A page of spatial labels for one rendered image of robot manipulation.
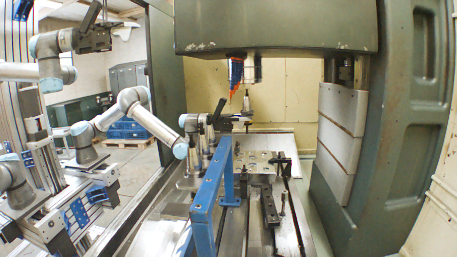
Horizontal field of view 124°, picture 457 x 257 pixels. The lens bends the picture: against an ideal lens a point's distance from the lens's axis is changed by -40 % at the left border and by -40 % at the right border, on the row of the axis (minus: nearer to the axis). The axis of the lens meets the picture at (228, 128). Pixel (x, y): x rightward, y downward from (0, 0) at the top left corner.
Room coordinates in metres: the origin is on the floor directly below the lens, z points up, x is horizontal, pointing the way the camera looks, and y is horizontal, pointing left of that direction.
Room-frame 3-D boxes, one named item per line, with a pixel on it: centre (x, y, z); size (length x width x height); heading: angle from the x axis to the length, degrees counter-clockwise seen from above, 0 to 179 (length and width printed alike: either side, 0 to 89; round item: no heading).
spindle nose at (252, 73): (0.92, -0.09, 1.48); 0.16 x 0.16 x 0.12
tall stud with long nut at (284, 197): (0.65, -0.21, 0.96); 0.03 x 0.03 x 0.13
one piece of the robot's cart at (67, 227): (0.58, 0.83, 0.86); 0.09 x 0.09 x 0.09; 82
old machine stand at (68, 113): (3.78, 3.72, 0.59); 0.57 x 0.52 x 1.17; 172
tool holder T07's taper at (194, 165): (0.49, 0.10, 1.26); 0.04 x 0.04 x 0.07
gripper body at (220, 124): (0.95, 0.04, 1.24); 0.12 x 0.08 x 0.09; 78
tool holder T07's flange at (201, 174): (0.49, 0.10, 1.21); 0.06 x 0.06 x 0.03
